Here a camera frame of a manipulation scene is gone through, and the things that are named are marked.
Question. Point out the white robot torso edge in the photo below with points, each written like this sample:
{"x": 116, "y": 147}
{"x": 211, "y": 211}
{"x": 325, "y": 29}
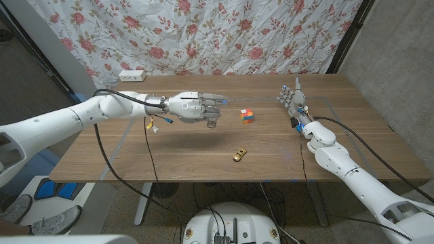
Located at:
{"x": 68, "y": 239}

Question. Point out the black backdrop stand pole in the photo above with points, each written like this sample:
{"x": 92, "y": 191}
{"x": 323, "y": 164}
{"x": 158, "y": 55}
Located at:
{"x": 349, "y": 34}

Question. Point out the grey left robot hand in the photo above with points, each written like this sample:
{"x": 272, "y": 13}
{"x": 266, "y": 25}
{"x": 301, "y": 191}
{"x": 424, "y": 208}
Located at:
{"x": 190, "y": 106}

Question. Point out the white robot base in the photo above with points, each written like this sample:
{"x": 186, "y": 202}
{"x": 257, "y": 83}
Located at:
{"x": 230, "y": 220}

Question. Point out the floral backdrop cloth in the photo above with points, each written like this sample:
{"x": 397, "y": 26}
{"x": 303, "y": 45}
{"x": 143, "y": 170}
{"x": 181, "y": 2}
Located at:
{"x": 203, "y": 34}

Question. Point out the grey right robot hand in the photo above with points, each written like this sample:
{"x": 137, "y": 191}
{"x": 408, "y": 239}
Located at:
{"x": 295, "y": 101}

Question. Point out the gold toy car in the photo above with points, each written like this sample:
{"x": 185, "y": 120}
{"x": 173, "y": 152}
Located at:
{"x": 239, "y": 155}

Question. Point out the grey table leg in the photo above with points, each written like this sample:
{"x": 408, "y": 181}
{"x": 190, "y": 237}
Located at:
{"x": 317, "y": 203}

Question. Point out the blue storage bin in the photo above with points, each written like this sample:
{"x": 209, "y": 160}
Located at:
{"x": 37, "y": 166}

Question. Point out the grey sneaker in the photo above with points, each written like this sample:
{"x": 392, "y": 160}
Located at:
{"x": 57, "y": 222}
{"x": 17, "y": 208}

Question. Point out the person's leg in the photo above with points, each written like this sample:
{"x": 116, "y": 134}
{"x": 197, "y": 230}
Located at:
{"x": 13, "y": 228}

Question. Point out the grey tape outline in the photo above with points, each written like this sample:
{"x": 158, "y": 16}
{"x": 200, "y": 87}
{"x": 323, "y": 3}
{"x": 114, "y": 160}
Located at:
{"x": 254, "y": 99}

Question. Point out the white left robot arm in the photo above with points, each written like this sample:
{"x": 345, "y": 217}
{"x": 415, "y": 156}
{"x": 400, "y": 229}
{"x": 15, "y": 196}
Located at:
{"x": 51, "y": 122}

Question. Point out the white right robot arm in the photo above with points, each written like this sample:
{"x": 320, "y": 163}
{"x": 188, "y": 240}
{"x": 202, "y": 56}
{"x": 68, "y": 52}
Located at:
{"x": 339, "y": 159}

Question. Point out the white power strip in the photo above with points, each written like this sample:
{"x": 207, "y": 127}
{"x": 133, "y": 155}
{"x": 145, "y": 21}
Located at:
{"x": 132, "y": 75}

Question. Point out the white table leg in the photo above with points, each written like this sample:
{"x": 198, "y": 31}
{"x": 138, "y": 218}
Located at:
{"x": 144, "y": 200}

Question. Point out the round black floor fan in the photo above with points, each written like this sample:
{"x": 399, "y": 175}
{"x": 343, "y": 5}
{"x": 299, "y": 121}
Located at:
{"x": 165, "y": 190}

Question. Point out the white mat with blue pads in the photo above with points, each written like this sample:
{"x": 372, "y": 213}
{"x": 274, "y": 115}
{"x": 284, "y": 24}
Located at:
{"x": 95, "y": 203}

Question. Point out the multicolour rubiks cube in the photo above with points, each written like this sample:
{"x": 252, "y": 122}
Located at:
{"x": 247, "y": 116}

